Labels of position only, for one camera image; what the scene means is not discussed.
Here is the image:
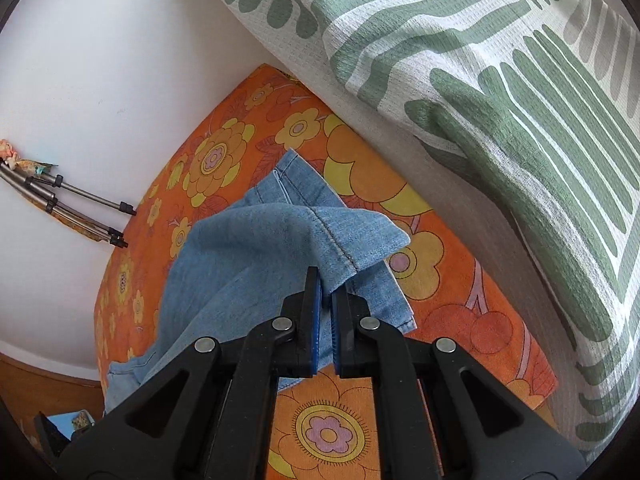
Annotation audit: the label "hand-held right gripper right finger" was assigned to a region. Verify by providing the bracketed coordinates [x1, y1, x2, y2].
[330, 287, 586, 480]

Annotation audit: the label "orange floral bed sheet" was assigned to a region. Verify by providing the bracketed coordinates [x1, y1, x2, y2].
[92, 62, 558, 480]

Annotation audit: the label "small blue object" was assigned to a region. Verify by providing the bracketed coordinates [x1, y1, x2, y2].
[50, 410, 96, 433]

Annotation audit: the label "silver tripod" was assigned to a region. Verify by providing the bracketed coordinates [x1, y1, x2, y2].
[0, 157, 137, 248]

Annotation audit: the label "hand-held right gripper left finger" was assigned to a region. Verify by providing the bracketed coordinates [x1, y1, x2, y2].
[55, 266, 323, 480]

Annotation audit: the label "light blue denim pants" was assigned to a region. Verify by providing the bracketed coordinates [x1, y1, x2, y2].
[102, 149, 417, 418]

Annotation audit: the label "green white patterned blanket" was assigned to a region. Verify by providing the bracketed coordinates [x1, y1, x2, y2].
[190, 0, 640, 456]

